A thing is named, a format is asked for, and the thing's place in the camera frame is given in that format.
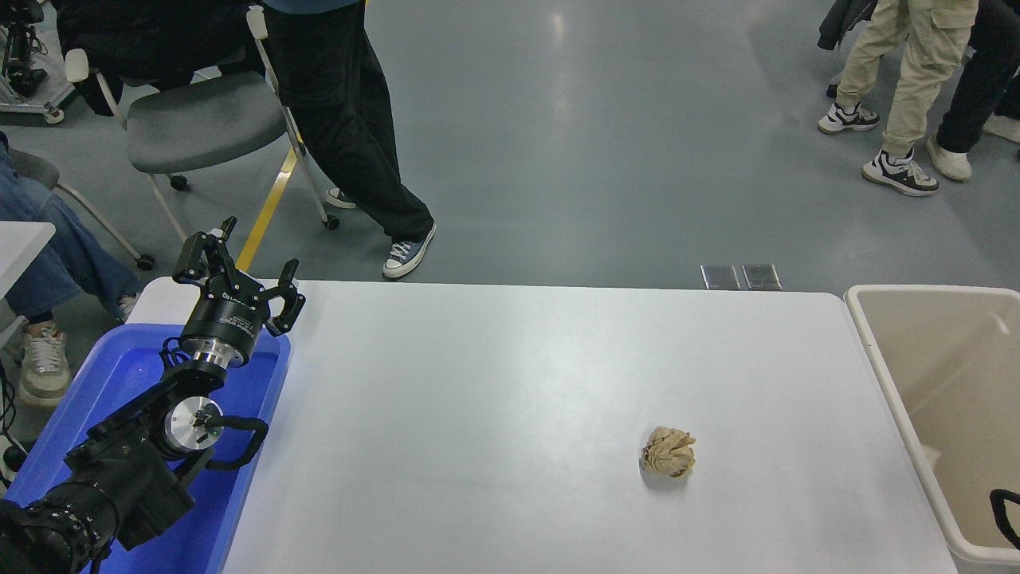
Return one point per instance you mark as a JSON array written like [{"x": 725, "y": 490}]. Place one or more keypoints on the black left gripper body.
[{"x": 227, "y": 323}]

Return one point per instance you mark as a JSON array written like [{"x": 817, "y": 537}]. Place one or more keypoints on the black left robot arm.
[{"x": 127, "y": 478}]

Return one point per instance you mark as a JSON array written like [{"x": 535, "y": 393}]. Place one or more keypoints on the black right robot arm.
[{"x": 993, "y": 501}]

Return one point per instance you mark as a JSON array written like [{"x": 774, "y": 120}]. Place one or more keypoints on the blue plastic tray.
[{"x": 119, "y": 375}]

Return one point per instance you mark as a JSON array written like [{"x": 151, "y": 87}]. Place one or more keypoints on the grey wheeled chair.
[
  {"x": 36, "y": 169},
  {"x": 199, "y": 119}
]

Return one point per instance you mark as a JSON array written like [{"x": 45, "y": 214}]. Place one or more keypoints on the person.
[
  {"x": 976, "y": 88},
  {"x": 343, "y": 119},
  {"x": 48, "y": 239},
  {"x": 924, "y": 64}
]

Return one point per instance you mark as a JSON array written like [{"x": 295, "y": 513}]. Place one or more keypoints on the small white side table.
[{"x": 20, "y": 247}]

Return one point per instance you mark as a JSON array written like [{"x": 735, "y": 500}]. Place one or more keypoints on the black jacket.
[{"x": 159, "y": 32}]

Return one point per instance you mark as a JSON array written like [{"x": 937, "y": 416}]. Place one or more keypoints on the black equipment on wheeled stand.
[{"x": 20, "y": 76}]

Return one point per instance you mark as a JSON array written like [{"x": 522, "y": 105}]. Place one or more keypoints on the crumpled tan paper ball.
[{"x": 668, "y": 452}]

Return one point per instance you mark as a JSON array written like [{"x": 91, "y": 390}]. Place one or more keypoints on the metal floor outlet plate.
[
  {"x": 761, "y": 276},
  {"x": 719, "y": 276}
]

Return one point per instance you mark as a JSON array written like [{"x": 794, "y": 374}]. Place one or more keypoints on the dark grey garment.
[{"x": 845, "y": 22}]

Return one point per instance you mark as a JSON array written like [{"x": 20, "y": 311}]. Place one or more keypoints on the large pale plastic bin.
[{"x": 956, "y": 375}]

